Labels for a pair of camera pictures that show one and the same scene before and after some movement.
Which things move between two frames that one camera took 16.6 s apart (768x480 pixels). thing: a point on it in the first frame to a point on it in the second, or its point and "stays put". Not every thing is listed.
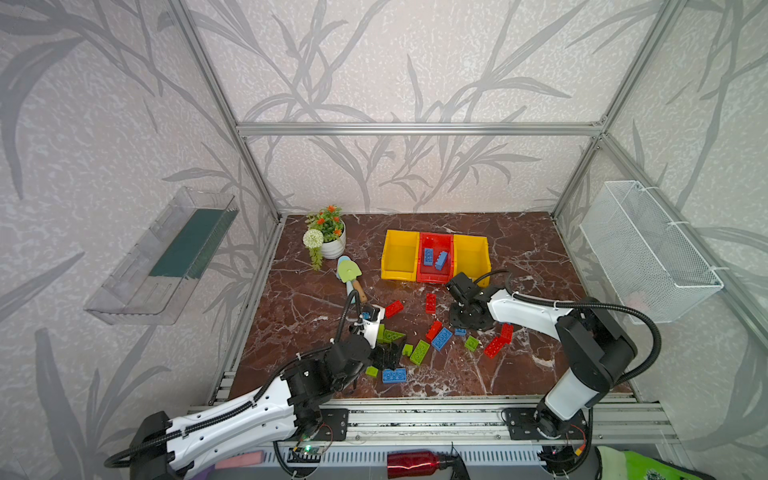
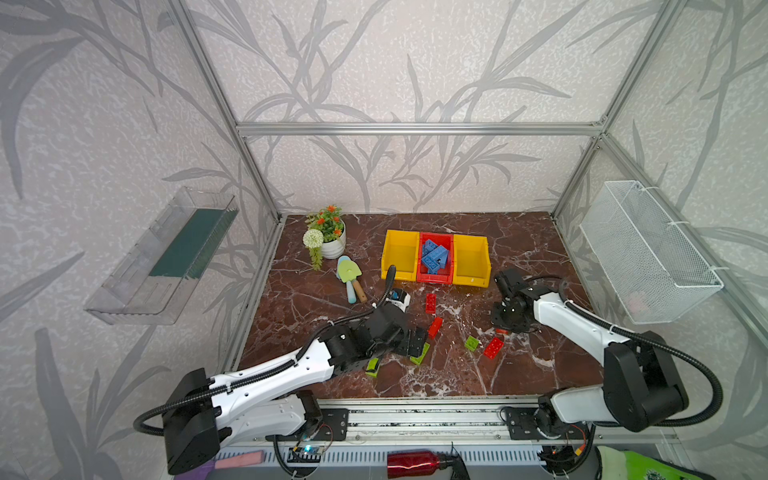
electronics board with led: x=304 y=454 stays put
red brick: x=434 y=330 stays put
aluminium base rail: x=481 y=422 stays put
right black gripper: x=468 y=312 to x=507 y=320
